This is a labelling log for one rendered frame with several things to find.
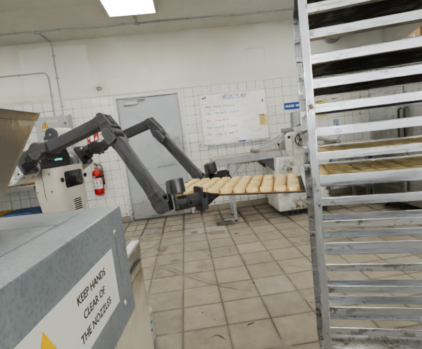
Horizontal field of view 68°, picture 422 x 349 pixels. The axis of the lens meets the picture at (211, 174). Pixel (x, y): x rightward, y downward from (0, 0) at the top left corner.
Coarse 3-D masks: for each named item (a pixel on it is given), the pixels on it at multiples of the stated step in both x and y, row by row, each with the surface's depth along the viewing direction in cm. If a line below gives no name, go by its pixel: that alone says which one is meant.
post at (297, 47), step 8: (296, 32) 154; (296, 48) 155; (296, 56) 156; (296, 64) 157; (304, 104) 158; (304, 120) 159; (304, 128) 160; (304, 136) 160; (304, 144) 161; (304, 160) 162; (312, 208) 165; (312, 224) 166; (312, 240) 167; (312, 256) 168; (320, 304) 171; (320, 320) 172; (320, 328) 173
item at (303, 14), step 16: (304, 0) 111; (304, 16) 112; (304, 32) 112; (304, 48) 113; (304, 64) 114; (304, 80) 115; (320, 192) 119; (320, 208) 120; (320, 224) 121; (320, 240) 122; (320, 256) 122; (320, 272) 123; (320, 288) 124
